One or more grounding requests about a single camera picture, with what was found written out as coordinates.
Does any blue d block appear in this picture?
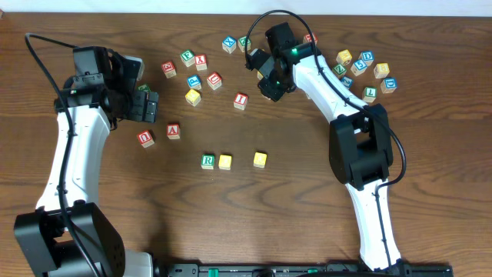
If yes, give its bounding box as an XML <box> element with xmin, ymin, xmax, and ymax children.
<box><xmin>381</xmin><ymin>78</ymin><xmax>397</xmax><ymax>94</ymax></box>
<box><xmin>358</xmin><ymin>51</ymin><xmax>374</xmax><ymax>66</ymax></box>

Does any green Z block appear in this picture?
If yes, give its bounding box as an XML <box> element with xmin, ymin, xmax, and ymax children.
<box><xmin>332</xmin><ymin>64</ymin><xmax>347</xmax><ymax>78</ymax></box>

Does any red U block upper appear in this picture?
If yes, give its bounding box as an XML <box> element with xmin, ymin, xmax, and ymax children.
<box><xmin>207</xmin><ymin>72</ymin><xmax>222</xmax><ymax>90</ymax></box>

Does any yellow block far right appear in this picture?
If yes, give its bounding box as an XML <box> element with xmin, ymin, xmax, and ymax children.
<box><xmin>374</xmin><ymin>63</ymin><xmax>390</xmax><ymax>79</ymax></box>

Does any black mounting rail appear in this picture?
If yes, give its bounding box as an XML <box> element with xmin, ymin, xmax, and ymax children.
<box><xmin>151</xmin><ymin>261</ymin><xmax>454</xmax><ymax>277</ymax></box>

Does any red u block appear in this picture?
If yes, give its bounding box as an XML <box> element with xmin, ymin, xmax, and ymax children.
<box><xmin>137</xmin><ymin>130</ymin><xmax>155</xmax><ymax>148</ymax></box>
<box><xmin>207</xmin><ymin>72</ymin><xmax>222</xmax><ymax>90</ymax></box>

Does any green R block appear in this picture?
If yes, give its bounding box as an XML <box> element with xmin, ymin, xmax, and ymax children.
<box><xmin>201</xmin><ymin>154</ymin><xmax>215</xmax><ymax>170</ymax></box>

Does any blue Z block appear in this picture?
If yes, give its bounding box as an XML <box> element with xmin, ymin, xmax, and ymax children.
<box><xmin>341</xmin><ymin>76</ymin><xmax>354</xmax><ymax>89</ymax></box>

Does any green F block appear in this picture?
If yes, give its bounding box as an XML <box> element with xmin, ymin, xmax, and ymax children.
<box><xmin>180</xmin><ymin>49</ymin><xmax>195</xmax><ymax>67</ymax></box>

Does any green J block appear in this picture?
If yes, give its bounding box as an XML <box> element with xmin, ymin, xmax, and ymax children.
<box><xmin>138</xmin><ymin>84</ymin><xmax>151</xmax><ymax>92</ymax></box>

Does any red G block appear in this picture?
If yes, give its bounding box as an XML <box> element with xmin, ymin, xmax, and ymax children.
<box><xmin>161</xmin><ymin>61</ymin><xmax>177</xmax><ymax>78</ymax></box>

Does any yellow G block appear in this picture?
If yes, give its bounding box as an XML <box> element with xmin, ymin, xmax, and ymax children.
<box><xmin>185</xmin><ymin>88</ymin><xmax>201</xmax><ymax>107</ymax></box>

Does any blue D block right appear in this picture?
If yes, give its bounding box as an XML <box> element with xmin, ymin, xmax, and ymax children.
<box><xmin>381</xmin><ymin>78</ymin><xmax>397</xmax><ymax>94</ymax></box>

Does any yellow K side block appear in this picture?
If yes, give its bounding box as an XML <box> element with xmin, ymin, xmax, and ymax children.
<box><xmin>254</xmin><ymin>152</ymin><xmax>268</xmax><ymax>168</ymax></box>

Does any red Y block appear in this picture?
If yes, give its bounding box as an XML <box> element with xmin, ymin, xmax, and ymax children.
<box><xmin>194</xmin><ymin>55</ymin><xmax>208</xmax><ymax>71</ymax></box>

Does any blue R block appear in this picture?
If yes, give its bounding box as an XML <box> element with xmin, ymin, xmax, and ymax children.
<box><xmin>187</xmin><ymin>75</ymin><xmax>201</xmax><ymax>90</ymax></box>

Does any red A block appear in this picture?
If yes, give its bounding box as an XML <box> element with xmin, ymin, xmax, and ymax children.
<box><xmin>166</xmin><ymin>124</ymin><xmax>181</xmax><ymax>139</ymax></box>

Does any blue D block upper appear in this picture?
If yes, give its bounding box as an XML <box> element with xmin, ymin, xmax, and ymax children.
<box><xmin>358</xmin><ymin>51</ymin><xmax>374</xmax><ymax>66</ymax></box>

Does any red U block lower left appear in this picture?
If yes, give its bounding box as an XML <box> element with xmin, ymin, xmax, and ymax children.
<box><xmin>137</xmin><ymin>130</ymin><xmax>155</xmax><ymax>148</ymax></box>

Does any blue S block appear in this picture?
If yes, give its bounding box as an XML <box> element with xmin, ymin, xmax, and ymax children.
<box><xmin>351</xmin><ymin>59</ymin><xmax>367</xmax><ymax>76</ymax></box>

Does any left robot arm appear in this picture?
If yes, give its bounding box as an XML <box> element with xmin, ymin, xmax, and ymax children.
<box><xmin>14</xmin><ymin>46</ymin><xmax>163</xmax><ymax>276</ymax></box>

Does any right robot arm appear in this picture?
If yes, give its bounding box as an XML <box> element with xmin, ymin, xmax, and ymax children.
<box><xmin>246</xmin><ymin>22</ymin><xmax>401</xmax><ymax>272</ymax></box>

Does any green N block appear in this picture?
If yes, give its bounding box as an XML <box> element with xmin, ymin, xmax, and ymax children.
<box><xmin>238</xmin><ymin>36</ymin><xmax>251</xmax><ymax>52</ymax></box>

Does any red I block centre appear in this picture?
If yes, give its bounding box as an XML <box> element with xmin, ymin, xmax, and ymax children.
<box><xmin>233</xmin><ymin>93</ymin><xmax>248</xmax><ymax>110</ymax></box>

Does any red H block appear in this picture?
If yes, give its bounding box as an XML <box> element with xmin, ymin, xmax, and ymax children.
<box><xmin>303</xmin><ymin>33</ymin><xmax>318</xmax><ymax>45</ymax></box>

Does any yellow block ball side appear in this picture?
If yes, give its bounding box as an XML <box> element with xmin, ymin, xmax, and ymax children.
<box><xmin>336</xmin><ymin>49</ymin><xmax>352</xmax><ymax>66</ymax></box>

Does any blue X block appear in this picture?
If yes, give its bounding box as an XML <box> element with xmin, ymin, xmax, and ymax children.
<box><xmin>221</xmin><ymin>35</ymin><xmax>237</xmax><ymax>54</ymax></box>

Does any yellow O block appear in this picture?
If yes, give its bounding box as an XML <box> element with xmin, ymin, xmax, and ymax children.
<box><xmin>218</xmin><ymin>155</ymin><xmax>232</xmax><ymax>170</ymax></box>

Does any green L block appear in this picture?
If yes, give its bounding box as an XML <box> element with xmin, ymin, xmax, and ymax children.
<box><xmin>362</xmin><ymin>87</ymin><xmax>377</xmax><ymax>103</ymax></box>

